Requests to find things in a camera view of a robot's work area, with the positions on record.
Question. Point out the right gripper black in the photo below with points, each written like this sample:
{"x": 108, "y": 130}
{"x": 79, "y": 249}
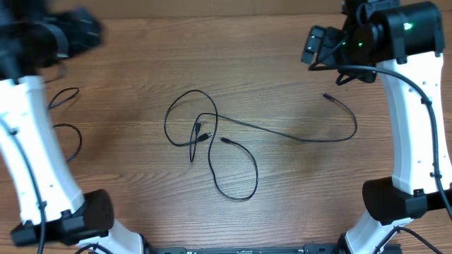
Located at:
{"x": 316, "y": 44}

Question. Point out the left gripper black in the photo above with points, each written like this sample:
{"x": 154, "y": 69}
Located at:
{"x": 77, "y": 41}

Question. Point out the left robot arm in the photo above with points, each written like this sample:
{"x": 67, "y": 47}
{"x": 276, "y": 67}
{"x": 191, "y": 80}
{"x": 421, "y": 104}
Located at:
{"x": 52, "y": 206}

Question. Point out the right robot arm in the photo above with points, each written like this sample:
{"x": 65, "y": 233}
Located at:
{"x": 402, "y": 45}

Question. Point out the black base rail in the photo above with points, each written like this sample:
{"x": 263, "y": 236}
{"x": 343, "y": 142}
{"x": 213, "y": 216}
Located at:
{"x": 312, "y": 248}

